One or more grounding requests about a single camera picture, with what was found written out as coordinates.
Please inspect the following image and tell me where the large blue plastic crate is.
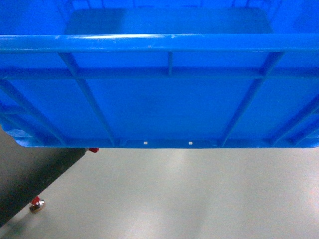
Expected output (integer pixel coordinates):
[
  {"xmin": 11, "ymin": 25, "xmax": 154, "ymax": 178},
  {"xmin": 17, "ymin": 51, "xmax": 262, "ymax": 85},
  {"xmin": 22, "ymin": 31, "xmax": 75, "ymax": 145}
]
[{"xmin": 0, "ymin": 0, "xmax": 319, "ymax": 148}]

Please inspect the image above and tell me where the red table foot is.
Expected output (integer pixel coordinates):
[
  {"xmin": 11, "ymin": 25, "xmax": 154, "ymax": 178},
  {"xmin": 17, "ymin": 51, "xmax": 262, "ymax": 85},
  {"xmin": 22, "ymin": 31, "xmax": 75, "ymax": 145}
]
[{"xmin": 29, "ymin": 196, "xmax": 45, "ymax": 213}]

